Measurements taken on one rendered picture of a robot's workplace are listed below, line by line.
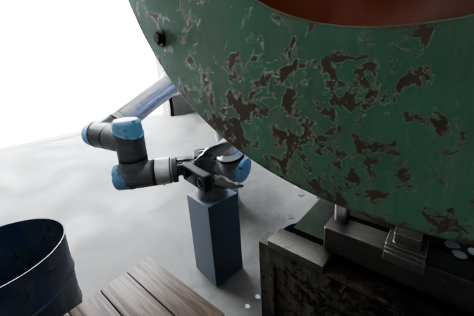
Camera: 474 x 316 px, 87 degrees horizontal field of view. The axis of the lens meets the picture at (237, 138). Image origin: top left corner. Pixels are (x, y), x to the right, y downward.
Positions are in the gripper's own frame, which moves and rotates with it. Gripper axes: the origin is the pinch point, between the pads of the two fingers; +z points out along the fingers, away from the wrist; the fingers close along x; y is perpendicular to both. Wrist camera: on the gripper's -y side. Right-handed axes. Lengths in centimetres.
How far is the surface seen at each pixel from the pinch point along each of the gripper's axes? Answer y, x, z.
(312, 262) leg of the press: -25.2, 14.2, 8.6
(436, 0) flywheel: -45, -32, 8
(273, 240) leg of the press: -16.6, 13.9, 2.8
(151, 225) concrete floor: 95, 78, -49
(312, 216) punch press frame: -11.1, 13.6, 16.0
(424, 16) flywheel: -45, -31, 8
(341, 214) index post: -22.7, 5.5, 16.6
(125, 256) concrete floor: 68, 78, -60
